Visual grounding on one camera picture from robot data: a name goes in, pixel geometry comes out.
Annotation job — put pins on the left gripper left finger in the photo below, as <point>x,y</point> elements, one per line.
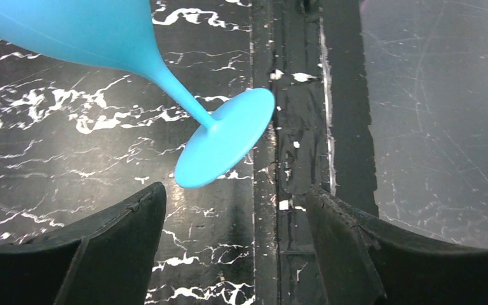
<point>105,258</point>

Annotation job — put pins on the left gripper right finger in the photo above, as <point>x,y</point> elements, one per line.
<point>365,260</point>

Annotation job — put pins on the blue wine glass front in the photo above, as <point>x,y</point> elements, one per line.
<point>120,35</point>

